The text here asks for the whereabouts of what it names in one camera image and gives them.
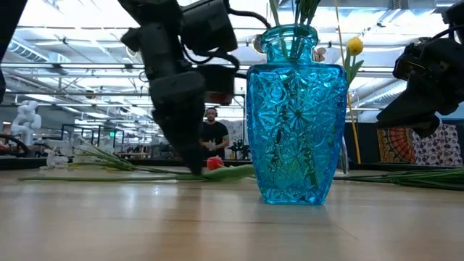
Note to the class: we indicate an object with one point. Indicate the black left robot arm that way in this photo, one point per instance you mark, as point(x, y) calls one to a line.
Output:
point(9, 21)

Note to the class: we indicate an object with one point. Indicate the person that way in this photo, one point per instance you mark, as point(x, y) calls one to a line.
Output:
point(214, 137)

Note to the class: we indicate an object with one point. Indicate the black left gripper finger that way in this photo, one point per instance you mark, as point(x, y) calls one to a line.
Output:
point(181, 137)

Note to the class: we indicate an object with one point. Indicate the white purple patterned cloth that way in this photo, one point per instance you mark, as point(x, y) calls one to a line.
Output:
point(438, 148)

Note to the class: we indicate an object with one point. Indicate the yellow tulip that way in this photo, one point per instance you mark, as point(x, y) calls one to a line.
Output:
point(354, 45)

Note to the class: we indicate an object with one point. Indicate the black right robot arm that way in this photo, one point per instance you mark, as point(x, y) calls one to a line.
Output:
point(455, 14)

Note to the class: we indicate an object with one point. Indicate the clear glass vase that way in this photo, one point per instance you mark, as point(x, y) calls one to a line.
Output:
point(344, 156)

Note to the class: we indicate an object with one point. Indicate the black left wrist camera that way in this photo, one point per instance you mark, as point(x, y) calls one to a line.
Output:
point(208, 25)

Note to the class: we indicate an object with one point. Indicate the blue cut-glass vase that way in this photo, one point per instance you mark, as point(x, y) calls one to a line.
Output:
point(297, 127)

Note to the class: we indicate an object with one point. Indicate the black table frame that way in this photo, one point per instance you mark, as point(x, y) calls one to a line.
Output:
point(21, 163)

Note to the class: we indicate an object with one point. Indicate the white robot figure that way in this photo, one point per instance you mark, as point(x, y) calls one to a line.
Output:
point(25, 119)

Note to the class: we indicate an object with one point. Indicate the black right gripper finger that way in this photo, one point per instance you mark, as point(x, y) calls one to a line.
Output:
point(409, 112)

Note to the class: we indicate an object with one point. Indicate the orange mandala tapestry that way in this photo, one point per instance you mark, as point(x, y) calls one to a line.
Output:
point(395, 145)

